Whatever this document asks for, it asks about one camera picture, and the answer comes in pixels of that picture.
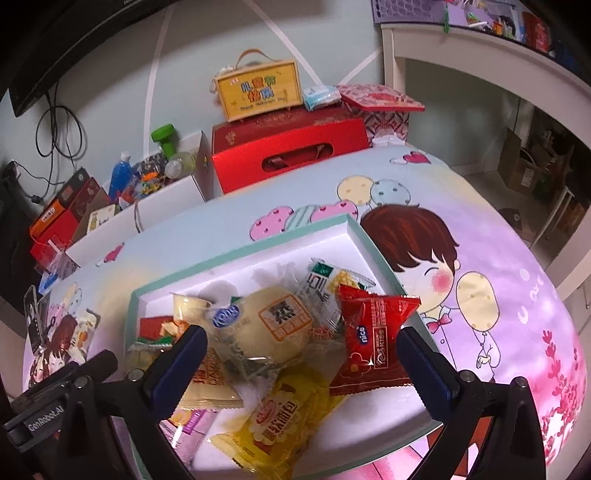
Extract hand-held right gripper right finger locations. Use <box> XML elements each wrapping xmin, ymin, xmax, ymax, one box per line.
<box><xmin>395</xmin><ymin>326</ymin><xmax>549</xmax><ymax>480</ymax></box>

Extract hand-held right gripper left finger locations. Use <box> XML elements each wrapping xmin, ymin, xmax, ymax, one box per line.
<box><xmin>55</xmin><ymin>324</ymin><xmax>208</xmax><ymax>480</ymax></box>

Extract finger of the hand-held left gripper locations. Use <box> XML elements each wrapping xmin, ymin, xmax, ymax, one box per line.
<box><xmin>68</xmin><ymin>349</ymin><xmax>119</xmax><ymax>385</ymax></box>

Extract beige snack packet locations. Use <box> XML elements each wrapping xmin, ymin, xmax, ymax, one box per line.
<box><xmin>178</xmin><ymin>348</ymin><xmax>244</xmax><ymax>410</ymax></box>

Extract white orange-print snack packet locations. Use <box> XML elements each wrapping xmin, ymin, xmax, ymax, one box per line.
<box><xmin>69</xmin><ymin>308</ymin><xmax>101</xmax><ymax>354</ymax></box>

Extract clear green-edged snack packet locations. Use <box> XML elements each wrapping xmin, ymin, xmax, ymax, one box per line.
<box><xmin>126</xmin><ymin>337</ymin><xmax>175</xmax><ymax>370</ymax></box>

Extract dark red snack packet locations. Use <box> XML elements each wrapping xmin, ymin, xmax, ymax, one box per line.
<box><xmin>137</xmin><ymin>315</ymin><xmax>190</xmax><ymax>344</ymax></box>

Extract bright red snack packet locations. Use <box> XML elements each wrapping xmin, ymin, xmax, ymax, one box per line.
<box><xmin>329</xmin><ymin>284</ymin><xmax>422</xmax><ymax>398</ymax></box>

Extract pink snack packet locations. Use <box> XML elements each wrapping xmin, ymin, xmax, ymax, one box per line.
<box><xmin>166</xmin><ymin>408</ymin><xmax>219</xmax><ymax>468</ymax></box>

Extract yellow jelly cup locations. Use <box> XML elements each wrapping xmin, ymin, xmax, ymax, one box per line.
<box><xmin>172</xmin><ymin>293</ymin><xmax>214</xmax><ymax>326</ymax></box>

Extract round steamed cake packet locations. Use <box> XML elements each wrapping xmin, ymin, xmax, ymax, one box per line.
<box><xmin>203</xmin><ymin>285</ymin><xmax>315</xmax><ymax>370</ymax></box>

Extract yellow bread packet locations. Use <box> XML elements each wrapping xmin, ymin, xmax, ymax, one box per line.
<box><xmin>210</xmin><ymin>369</ymin><xmax>348</xmax><ymax>479</ymax></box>

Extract teal-rimmed white cardboard tray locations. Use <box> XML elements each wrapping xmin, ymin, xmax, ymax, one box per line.
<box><xmin>124</xmin><ymin>212</ymin><xmax>444</xmax><ymax>480</ymax></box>

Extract white green-label snack packet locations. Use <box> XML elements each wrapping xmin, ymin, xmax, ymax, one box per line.
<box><xmin>298</xmin><ymin>261</ymin><xmax>377</xmax><ymax>308</ymax></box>

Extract black smartphone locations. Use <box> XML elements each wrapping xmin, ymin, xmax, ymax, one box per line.
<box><xmin>23</xmin><ymin>285</ymin><xmax>45</xmax><ymax>358</ymax></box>

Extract clear plastic box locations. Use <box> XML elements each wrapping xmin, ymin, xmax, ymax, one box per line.
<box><xmin>31</xmin><ymin>235</ymin><xmax>70</xmax><ymax>275</ymax></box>

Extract plain red box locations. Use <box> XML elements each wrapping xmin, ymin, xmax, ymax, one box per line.
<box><xmin>30</xmin><ymin>215</ymin><xmax>80</xmax><ymax>259</ymax></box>

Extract small cream carton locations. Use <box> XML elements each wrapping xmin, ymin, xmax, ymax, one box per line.
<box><xmin>88</xmin><ymin>204</ymin><xmax>116</xmax><ymax>228</ymax></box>

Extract white cardboard storage box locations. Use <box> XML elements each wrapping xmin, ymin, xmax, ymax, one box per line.
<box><xmin>66</xmin><ymin>130</ymin><xmax>216</xmax><ymax>267</ymax></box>

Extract dark brown box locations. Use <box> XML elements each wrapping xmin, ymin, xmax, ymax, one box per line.
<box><xmin>55</xmin><ymin>167</ymin><xmax>109</xmax><ymax>217</ymax></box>

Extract blue water bottle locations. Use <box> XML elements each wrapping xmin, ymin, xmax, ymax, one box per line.
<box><xmin>109</xmin><ymin>151</ymin><xmax>133</xmax><ymax>201</ymax></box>

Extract colourful toy bundle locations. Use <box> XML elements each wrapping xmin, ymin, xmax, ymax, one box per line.
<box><xmin>136</xmin><ymin>154</ymin><xmax>168</xmax><ymax>195</ymax></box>

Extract large red gift box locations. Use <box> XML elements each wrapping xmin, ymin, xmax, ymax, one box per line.
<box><xmin>211</xmin><ymin>111</ymin><xmax>371</xmax><ymax>195</ymax></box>

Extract green dumbbell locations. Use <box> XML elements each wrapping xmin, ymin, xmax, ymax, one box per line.
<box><xmin>151</xmin><ymin>126</ymin><xmax>179</xmax><ymax>160</ymax></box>

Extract red patterned paper box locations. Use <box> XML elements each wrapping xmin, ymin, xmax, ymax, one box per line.
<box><xmin>336</xmin><ymin>83</ymin><xmax>426</xmax><ymax>141</ymax></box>

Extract light blue tissue pack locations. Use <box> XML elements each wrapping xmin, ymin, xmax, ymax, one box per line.
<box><xmin>302</xmin><ymin>85</ymin><xmax>342</xmax><ymax>112</ymax></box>

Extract white shelf unit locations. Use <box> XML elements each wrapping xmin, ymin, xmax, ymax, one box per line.
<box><xmin>381</xmin><ymin>21</ymin><xmax>591</xmax><ymax>305</ymax></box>

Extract black monitor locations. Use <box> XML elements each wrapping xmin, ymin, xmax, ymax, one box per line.
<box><xmin>0</xmin><ymin>0</ymin><xmax>185</xmax><ymax>118</ymax></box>

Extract purple plastic basket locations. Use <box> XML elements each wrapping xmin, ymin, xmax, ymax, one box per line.
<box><xmin>372</xmin><ymin>0</ymin><xmax>446</xmax><ymax>24</ymax></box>

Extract black cables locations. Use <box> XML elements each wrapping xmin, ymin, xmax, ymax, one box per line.
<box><xmin>11</xmin><ymin>92</ymin><xmax>88</xmax><ymax>205</ymax></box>

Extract yellow gift box with handle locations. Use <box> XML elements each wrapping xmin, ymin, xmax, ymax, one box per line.
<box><xmin>211</xmin><ymin>48</ymin><xmax>304</xmax><ymax>123</ymax></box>

